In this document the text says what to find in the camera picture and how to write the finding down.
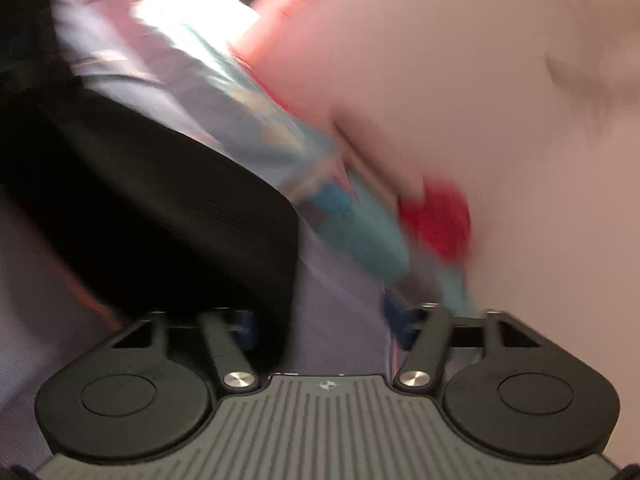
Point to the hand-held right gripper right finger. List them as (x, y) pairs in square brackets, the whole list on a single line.
[(402, 322)]

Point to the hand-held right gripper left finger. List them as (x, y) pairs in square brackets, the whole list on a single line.
[(246, 327)]

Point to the black knit pants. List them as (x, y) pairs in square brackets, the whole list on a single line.
[(165, 220)]

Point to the green plaid pillow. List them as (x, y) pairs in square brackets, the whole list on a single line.
[(372, 242)]

